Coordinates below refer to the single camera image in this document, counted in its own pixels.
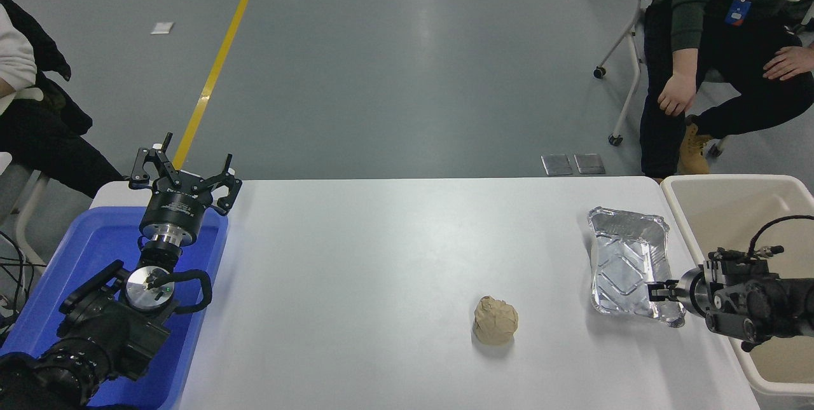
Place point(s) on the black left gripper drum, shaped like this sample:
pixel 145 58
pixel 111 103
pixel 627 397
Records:
pixel 175 210

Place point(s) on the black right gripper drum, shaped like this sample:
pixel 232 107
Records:
pixel 687 292

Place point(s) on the silver foil tray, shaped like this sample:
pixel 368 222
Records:
pixel 626 264

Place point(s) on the grey metal floor plate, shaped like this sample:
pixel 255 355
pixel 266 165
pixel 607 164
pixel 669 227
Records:
pixel 589 164
pixel 557 165

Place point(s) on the person's right hand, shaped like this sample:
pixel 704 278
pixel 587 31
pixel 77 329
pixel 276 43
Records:
pixel 679 93

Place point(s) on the person's left hand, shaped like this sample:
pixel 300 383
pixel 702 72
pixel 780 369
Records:
pixel 792 63

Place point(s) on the large pale bin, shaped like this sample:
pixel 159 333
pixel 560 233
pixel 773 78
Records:
pixel 731 219

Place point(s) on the blue plastic tray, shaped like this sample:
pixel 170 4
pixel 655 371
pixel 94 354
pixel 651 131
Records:
pixel 82 251

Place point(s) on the person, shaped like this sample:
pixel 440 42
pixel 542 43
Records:
pixel 731 98
pixel 44 143

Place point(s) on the crumpled tan paper ball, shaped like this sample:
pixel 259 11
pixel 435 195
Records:
pixel 496 321

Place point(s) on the white wheeled chair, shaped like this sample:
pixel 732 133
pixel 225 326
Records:
pixel 633 79

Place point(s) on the blue ID badge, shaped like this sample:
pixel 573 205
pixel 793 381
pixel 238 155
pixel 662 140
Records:
pixel 738 11

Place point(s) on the white chair frame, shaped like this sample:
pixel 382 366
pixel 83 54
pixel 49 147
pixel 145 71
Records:
pixel 28 206

